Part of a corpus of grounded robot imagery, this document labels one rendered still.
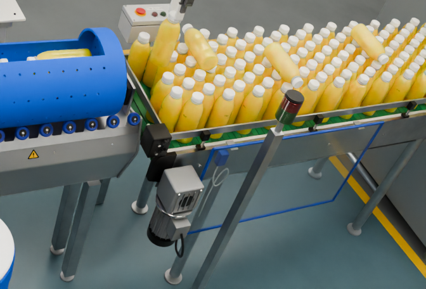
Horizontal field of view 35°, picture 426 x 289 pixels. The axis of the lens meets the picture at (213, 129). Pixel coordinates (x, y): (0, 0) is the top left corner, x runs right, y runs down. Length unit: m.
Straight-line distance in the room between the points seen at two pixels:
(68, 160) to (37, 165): 0.10
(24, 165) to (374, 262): 2.02
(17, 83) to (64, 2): 2.47
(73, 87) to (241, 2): 3.06
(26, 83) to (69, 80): 0.13
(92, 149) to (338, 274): 1.63
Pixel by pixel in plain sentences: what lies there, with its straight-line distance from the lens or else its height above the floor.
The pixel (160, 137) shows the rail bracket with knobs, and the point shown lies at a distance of 2.20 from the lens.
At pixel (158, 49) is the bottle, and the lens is 2.27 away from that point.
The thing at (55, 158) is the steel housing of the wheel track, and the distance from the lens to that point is 2.25.
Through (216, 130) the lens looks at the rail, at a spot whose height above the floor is 0.97.
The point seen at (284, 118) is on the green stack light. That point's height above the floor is 1.18.
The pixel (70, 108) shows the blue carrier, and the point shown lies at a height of 1.09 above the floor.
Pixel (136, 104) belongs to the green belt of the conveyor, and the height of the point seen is 0.90.
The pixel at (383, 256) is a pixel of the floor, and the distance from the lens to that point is 3.69.
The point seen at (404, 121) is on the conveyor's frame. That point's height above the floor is 0.88.
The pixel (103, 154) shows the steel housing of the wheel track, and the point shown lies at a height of 0.84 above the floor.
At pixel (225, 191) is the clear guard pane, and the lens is 2.57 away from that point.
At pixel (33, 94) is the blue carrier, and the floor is 1.15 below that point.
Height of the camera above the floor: 2.50
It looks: 41 degrees down
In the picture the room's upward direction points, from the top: 23 degrees clockwise
